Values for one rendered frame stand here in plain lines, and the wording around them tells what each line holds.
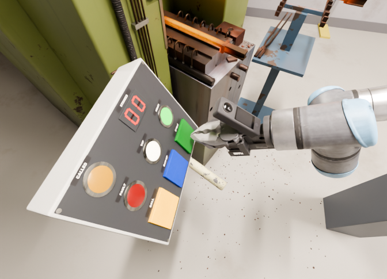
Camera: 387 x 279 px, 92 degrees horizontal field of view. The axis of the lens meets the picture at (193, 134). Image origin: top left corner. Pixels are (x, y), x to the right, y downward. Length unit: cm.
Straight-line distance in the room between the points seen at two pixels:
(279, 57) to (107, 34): 98
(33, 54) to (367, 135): 109
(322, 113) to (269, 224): 124
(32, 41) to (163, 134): 72
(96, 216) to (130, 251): 117
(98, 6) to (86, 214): 46
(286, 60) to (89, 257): 176
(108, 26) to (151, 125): 30
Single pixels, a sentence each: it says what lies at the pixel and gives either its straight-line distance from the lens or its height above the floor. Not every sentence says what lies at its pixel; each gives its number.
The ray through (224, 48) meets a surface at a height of 100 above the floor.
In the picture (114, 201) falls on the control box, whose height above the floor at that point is 112.
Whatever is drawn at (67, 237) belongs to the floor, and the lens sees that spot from 171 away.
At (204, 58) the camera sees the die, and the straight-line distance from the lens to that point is 82.
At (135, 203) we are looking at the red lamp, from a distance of 40.
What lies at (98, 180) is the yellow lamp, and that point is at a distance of 35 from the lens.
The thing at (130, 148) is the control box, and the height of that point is 114.
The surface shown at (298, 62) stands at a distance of 131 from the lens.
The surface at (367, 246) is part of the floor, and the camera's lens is 188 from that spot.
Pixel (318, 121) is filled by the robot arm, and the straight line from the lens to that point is 41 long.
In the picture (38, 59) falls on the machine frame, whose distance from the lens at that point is 106.
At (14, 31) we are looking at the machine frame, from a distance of 101.
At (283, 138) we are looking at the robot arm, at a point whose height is 114.
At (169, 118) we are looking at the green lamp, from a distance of 48.
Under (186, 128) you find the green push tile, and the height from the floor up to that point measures 102.
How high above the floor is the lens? 147
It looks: 59 degrees down
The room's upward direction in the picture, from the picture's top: straight up
